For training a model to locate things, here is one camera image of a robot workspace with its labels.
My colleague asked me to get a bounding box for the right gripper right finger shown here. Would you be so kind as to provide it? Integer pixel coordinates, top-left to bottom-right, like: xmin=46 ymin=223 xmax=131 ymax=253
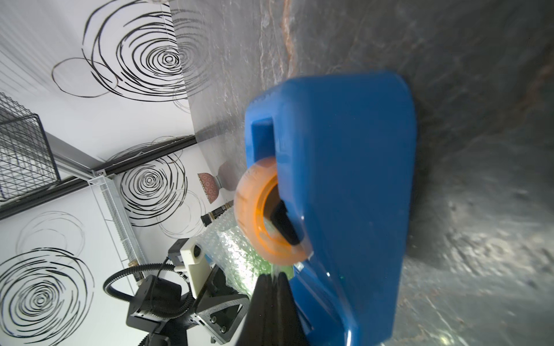
xmin=276 ymin=272 xmax=309 ymax=346

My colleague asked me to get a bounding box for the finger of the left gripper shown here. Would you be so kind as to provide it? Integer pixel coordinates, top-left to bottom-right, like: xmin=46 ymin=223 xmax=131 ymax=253
xmin=190 ymin=265 xmax=250 ymax=345

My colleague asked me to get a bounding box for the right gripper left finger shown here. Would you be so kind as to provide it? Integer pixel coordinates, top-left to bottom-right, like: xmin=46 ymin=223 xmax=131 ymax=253
xmin=236 ymin=274 xmax=277 ymax=346

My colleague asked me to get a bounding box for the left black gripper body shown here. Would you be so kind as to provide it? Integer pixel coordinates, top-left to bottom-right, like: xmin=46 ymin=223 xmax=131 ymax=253
xmin=126 ymin=275 xmax=195 ymax=345

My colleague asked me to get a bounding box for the green plastic wine glass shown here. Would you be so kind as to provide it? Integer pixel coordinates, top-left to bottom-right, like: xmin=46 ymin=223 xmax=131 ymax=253
xmin=240 ymin=254 xmax=294 ymax=296

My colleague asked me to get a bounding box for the bubble wrap sheet stack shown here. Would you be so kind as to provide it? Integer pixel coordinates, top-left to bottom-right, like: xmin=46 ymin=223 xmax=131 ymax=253
xmin=196 ymin=207 xmax=295 ymax=299

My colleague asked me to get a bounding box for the blue tape dispenser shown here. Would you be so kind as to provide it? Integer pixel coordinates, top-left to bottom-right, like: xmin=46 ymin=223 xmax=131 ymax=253
xmin=235 ymin=72 xmax=417 ymax=345

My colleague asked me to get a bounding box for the dark spice bottle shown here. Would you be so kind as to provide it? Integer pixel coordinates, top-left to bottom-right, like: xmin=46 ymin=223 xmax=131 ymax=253
xmin=201 ymin=201 xmax=234 ymax=227

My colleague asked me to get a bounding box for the patterned small bowl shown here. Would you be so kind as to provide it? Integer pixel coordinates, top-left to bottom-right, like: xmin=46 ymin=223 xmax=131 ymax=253
xmin=197 ymin=160 xmax=239 ymax=204

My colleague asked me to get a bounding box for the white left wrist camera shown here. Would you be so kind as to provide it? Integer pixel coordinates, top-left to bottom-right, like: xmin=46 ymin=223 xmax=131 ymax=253
xmin=168 ymin=237 xmax=212 ymax=298

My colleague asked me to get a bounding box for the black wire basket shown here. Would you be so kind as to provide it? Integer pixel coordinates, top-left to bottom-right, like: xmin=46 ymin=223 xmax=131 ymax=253
xmin=1 ymin=93 xmax=61 ymax=203

